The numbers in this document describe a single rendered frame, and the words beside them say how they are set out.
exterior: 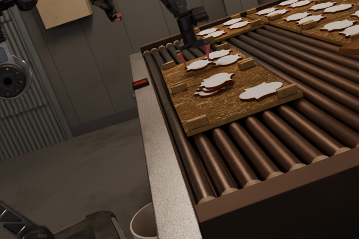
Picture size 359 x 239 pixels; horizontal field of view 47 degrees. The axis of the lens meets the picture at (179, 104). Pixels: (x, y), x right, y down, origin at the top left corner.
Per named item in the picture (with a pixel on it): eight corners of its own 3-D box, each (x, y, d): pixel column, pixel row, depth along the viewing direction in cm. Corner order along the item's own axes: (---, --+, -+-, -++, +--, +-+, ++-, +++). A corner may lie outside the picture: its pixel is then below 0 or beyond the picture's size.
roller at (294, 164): (301, 200, 83) (295, 179, 81) (173, 48, 267) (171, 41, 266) (324, 192, 83) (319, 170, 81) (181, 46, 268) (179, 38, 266)
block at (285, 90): (279, 100, 118) (276, 90, 117) (276, 97, 119) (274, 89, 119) (298, 93, 118) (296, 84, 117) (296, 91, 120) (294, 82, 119)
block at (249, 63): (241, 71, 155) (239, 64, 154) (239, 70, 156) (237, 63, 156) (256, 65, 155) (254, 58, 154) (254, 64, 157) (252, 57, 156)
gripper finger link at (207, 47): (196, 63, 178) (189, 42, 175) (212, 57, 178) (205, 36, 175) (198, 66, 172) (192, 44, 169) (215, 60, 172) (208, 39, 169)
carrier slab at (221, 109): (187, 137, 117) (185, 132, 117) (170, 98, 156) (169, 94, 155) (303, 96, 118) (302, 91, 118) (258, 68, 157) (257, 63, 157)
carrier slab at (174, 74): (171, 97, 157) (169, 93, 156) (162, 73, 196) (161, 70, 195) (258, 67, 158) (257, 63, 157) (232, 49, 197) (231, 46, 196)
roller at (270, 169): (277, 209, 82) (271, 188, 81) (166, 50, 267) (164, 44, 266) (300, 200, 83) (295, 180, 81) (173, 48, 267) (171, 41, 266)
